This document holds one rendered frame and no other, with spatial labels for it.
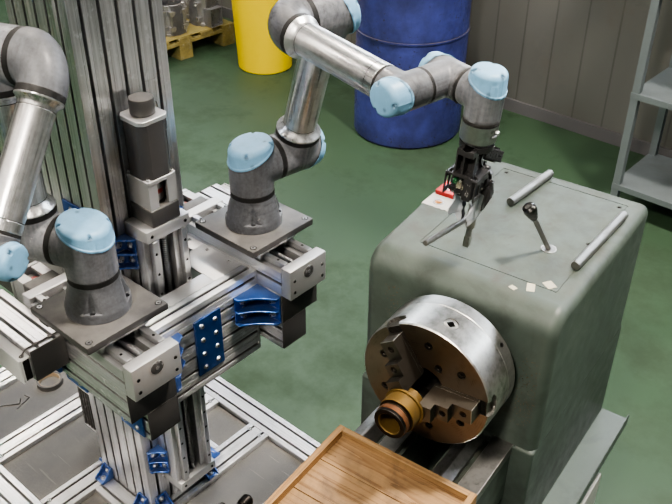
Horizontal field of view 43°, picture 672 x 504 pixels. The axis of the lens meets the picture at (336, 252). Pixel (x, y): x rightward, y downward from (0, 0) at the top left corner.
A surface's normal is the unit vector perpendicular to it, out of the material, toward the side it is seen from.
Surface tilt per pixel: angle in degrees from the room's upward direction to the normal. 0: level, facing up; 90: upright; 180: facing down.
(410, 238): 0
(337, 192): 0
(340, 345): 0
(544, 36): 90
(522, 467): 90
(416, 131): 90
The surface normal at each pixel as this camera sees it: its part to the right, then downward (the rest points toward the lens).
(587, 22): -0.66, 0.42
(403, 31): -0.19, 0.55
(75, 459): 0.00, -0.83
